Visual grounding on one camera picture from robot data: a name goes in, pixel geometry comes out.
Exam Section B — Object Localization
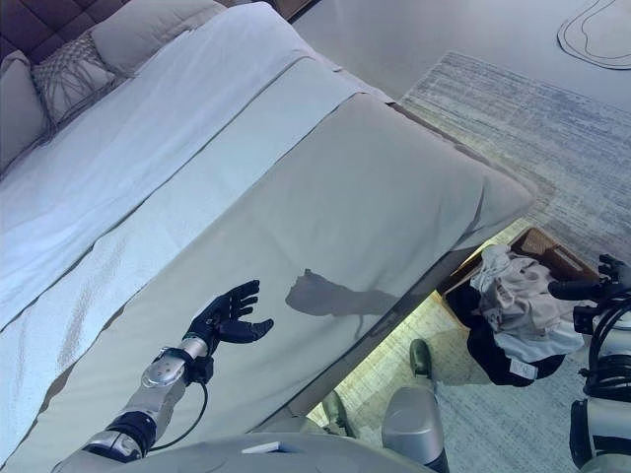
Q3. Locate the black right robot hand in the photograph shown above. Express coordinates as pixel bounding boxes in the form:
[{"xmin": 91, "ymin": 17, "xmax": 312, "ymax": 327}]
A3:
[{"xmin": 547, "ymin": 253, "xmax": 631, "ymax": 309}]

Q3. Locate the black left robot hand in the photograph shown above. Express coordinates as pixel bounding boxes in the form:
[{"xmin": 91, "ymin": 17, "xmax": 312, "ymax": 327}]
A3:
[{"xmin": 182, "ymin": 279, "xmax": 275, "ymax": 354}]

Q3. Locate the beige garment with lettered ribbon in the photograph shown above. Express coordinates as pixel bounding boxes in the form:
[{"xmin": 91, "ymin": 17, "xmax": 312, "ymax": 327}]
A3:
[{"xmin": 470, "ymin": 244, "xmax": 578, "ymax": 346}]

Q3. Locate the black garment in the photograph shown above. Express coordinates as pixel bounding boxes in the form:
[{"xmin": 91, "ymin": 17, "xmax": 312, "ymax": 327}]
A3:
[{"xmin": 446, "ymin": 285, "xmax": 568, "ymax": 388}]

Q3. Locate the wicker laundry basket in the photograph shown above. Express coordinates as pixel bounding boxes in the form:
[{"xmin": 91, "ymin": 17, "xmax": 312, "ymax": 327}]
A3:
[{"xmin": 438, "ymin": 226, "xmax": 600, "ymax": 346}]

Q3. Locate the beige covered bed mattress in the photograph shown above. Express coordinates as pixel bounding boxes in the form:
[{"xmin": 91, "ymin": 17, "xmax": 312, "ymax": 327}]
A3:
[{"xmin": 0, "ymin": 0, "xmax": 538, "ymax": 473}]

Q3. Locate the grey robot torso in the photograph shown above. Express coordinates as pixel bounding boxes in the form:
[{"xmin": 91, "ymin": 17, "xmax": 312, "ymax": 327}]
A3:
[{"xmin": 51, "ymin": 418, "xmax": 445, "ymax": 473}]

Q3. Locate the dark left robot foot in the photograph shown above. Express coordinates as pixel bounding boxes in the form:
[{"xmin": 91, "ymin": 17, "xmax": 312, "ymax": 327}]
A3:
[{"xmin": 319, "ymin": 391, "xmax": 356, "ymax": 438}]

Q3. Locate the dark robot foot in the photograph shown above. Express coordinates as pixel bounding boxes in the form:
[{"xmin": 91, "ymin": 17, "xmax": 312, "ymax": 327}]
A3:
[
  {"xmin": 408, "ymin": 338, "xmax": 435, "ymax": 378},
  {"xmin": 319, "ymin": 391, "xmax": 356, "ymax": 438}
]

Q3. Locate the grey striped rug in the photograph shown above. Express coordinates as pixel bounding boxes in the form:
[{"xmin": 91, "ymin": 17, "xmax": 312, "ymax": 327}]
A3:
[{"xmin": 315, "ymin": 48, "xmax": 631, "ymax": 473}]

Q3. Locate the white duvet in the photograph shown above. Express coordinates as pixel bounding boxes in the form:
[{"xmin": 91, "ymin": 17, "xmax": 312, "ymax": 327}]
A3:
[{"xmin": 0, "ymin": 2, "xmax": 390, "ymax": 326}]

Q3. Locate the dark right robot foot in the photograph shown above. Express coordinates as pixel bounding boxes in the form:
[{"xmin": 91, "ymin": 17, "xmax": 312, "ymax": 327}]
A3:
[{"xmin": 408, "ymin": 338, "xmax": 435, "ymax": 378}]

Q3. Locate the silver right robot leg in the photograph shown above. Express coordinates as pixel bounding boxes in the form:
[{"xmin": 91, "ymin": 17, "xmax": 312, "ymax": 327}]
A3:
[{"xmin": 382, "ymin": 386, "xmax": 450, "ymax": 473}]

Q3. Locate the small beige floor mat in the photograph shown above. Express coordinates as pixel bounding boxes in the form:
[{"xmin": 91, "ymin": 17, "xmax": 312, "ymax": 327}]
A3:
[{"xmin": 556, "ymin": 0, "xmax": 631, "ymax": 70}]

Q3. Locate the grey patterned cushion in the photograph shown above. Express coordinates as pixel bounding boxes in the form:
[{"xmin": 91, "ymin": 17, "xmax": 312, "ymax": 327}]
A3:
[{"xmin": 30, "ymin": 33, "xmax": 124, "ymax": 124}]

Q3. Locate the plain beige pillow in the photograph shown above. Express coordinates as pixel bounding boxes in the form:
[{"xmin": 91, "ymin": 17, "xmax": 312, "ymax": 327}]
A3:
[
  {"xmin": 91, "ymin": 0, "xmax": 228, "ymax": 75},
  {"xmin": 0, "ymin": 48, "xmax": 50, "ymax": 171}
]

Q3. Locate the dark tufted headboard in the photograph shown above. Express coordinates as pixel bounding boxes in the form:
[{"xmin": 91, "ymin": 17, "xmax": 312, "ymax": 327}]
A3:
[{"xmin": 0, "ymin": 0, "xmax": 114, "ymax": 65}]

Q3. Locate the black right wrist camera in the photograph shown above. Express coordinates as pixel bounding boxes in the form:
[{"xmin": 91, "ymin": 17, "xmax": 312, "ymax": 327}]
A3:
[{"xmin": 573, "ymin": 304, "xmax": 600, "ymax": 337}]

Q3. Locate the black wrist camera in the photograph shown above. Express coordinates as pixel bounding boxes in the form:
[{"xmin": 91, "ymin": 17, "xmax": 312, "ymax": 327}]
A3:
[
  {"xmin": 573, "ymin": 304, "xmax": 600, "ymax": 337},
  {"xmin": 189, "ymin": 357, "xmax": 216, "ymax": 383}
]

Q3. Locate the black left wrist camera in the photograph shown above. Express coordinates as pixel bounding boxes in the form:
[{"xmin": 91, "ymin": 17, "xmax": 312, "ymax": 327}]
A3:
[{"xmin": 189, "ymin": 357, "xmax": 216, "ymax": 383}]

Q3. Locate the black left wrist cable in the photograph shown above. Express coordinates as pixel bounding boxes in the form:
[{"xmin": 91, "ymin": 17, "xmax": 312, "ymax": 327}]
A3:
[{"xmin": 147, "ymin": 378, "xmax": 211, "ymax": 452}]

